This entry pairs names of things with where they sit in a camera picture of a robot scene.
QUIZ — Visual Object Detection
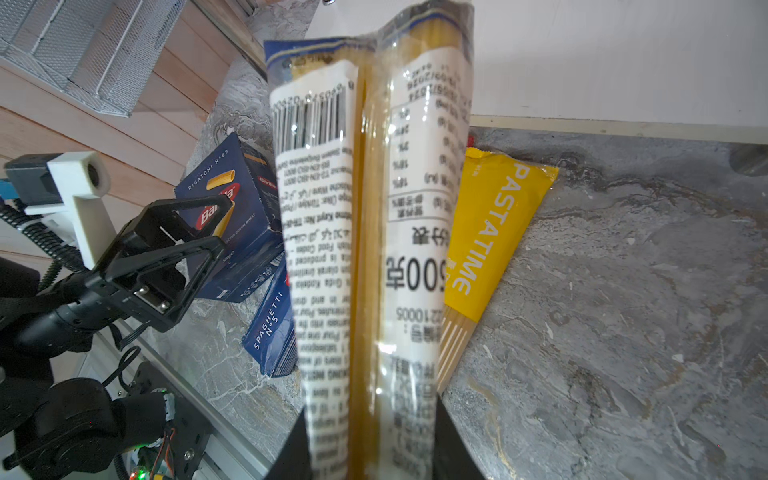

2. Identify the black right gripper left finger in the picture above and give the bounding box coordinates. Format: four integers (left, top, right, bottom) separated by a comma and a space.
264, 410, 312, 480

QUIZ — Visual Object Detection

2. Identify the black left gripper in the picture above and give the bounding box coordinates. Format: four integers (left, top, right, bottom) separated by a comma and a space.
11, 194, 232, 357

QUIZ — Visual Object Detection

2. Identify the white two-tier shelf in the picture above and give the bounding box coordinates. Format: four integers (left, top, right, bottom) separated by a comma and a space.
304, 0, 768, 146

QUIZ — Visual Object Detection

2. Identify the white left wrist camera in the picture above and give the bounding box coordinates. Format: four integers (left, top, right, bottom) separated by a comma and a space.
4, 151, 116, 269

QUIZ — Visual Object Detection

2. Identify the white wire mesh organizer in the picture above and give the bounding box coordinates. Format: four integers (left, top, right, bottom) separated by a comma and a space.
1, 0, 185, 117

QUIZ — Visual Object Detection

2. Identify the clear blue-ended spaghetti bag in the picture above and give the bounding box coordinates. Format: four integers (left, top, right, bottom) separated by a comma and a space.
265, 1, 474, 479

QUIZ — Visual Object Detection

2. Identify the blue Barilla rigatoni box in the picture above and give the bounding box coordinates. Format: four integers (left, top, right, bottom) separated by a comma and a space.
174, 133, 283, 303

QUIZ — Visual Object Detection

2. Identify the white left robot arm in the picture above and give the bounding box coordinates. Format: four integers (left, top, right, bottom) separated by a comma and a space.
1, 195, 231, 479

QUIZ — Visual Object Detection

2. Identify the yellow Pastatime spaghetti bag centre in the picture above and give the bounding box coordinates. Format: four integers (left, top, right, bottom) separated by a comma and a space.
437, 148, 559, 392

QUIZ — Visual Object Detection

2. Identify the blue Barilla spaghetti bag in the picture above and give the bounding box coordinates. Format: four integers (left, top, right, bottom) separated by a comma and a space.
242, 257, 298, 378

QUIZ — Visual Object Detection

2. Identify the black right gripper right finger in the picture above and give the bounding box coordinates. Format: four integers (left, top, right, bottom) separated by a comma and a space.
433, 398, 484, 480

